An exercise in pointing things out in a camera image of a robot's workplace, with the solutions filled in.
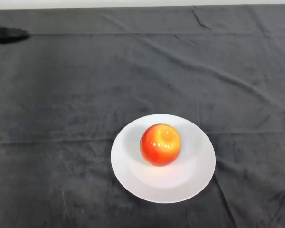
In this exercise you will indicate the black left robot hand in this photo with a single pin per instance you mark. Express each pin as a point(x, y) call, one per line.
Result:
point(4, 35)

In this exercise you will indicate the red yellow apple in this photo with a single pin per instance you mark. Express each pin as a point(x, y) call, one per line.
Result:
point(160, 145)

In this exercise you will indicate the white round plate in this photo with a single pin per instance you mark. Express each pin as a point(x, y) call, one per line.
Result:
point(137, 171)

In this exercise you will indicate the black table cloth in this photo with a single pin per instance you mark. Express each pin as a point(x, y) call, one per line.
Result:
point(142, 71)

